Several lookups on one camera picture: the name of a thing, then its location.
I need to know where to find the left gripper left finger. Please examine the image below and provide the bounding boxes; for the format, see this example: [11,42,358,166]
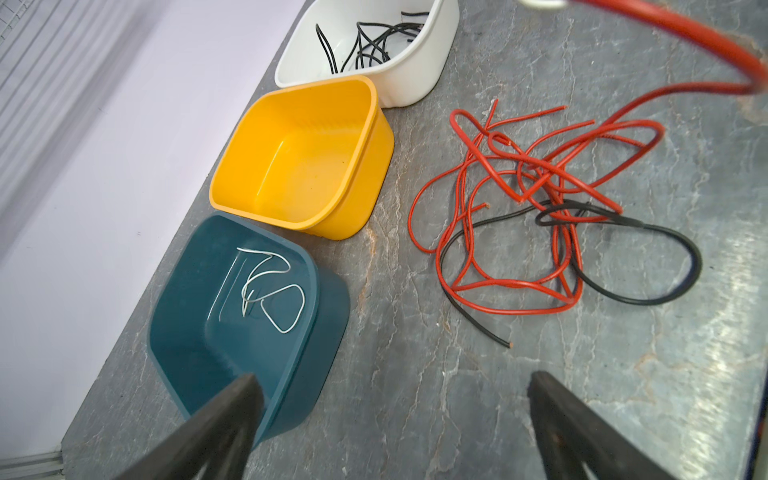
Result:
[118,374,264,479]

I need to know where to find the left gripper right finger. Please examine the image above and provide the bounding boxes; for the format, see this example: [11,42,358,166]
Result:
[527,371,672,480]

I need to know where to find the black cable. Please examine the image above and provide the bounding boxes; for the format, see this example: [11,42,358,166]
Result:
[314,10,431,76]
[437,199,704,349]

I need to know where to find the white cable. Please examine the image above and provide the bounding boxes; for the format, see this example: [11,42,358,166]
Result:
[206,245,307,335]

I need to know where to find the red cables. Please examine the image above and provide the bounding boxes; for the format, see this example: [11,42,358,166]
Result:
[407,0,768,317]

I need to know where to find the teal plastic bin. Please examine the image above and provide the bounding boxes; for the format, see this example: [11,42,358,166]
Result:
[148,214,351,445]

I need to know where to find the yellow plastic bin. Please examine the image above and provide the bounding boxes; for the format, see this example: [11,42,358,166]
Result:
[209,76,394,240]

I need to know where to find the white plastic bin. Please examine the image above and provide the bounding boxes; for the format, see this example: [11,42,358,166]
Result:
[275,0,460,108]

